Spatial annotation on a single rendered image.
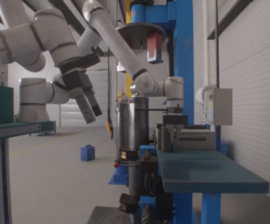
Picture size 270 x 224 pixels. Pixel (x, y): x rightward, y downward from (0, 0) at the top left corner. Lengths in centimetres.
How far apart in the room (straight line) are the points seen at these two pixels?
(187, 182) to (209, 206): 15
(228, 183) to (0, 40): 89
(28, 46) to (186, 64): 139
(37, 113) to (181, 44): 137
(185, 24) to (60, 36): 144
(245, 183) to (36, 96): 114
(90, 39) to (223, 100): 145
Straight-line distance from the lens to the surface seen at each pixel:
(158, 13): 190
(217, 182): 74
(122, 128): 295
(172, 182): 70
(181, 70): 165
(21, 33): 56
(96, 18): 97
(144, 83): 73
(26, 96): 112
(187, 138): 98
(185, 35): 177
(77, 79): 48
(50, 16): 57
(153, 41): 165
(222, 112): 192
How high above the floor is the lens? 134
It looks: 1 degrees down
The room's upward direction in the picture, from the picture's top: straight up
